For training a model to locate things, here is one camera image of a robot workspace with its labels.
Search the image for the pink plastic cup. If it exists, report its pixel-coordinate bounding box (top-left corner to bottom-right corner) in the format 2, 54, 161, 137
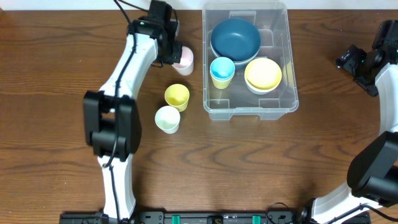
172, 46, 194, 76

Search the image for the yellow cup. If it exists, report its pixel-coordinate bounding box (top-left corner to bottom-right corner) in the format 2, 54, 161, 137
164, 84, 190, 112
211, 75, 233, 90

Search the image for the light blue plastic cup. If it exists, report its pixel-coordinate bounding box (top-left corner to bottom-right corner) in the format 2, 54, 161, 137
210, 57, 235, 80

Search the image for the white plastic cup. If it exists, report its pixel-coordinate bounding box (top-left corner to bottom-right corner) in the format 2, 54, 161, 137
155, 106, 180, 134

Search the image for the dark blue bowl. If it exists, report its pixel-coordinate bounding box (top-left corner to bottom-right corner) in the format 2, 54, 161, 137
210, 18, 261, 62
234, 55, 256, 70

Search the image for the yellow bowl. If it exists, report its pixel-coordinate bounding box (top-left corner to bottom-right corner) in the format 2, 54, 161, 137
244, 58, 282, 91

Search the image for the white bowl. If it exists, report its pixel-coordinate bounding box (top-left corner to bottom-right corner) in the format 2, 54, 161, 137
244, 78, 277, 95

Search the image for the light grey-blue bowl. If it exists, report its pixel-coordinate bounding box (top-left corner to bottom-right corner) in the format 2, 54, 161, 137
248, 85, 275, 95

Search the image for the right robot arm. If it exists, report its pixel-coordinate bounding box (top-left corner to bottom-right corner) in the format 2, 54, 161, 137
294, 20, 397, 223

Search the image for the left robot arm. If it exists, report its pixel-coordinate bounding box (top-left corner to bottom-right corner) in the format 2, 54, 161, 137
81, 1, 182, 223

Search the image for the clear plastic storage container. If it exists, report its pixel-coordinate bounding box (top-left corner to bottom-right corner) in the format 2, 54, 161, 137
202, 1, 299, 121

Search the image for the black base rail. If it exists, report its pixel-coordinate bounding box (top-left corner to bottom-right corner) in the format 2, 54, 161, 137
58, 210, 371, 224

